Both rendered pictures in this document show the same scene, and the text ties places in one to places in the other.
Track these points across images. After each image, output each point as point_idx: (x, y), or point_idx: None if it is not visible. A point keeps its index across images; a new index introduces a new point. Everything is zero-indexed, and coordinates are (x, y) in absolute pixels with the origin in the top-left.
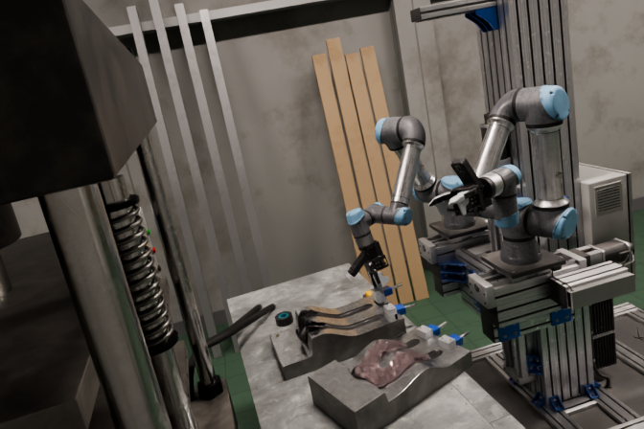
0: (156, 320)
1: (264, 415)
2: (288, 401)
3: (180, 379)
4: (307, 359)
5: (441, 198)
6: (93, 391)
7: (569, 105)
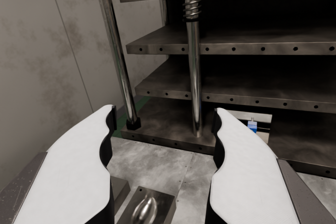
0: (182, 4)
1: (306, 178)
2: (319, 199)
3: (189, 42)
4: None
5: (217, 148)
6: None
7: None
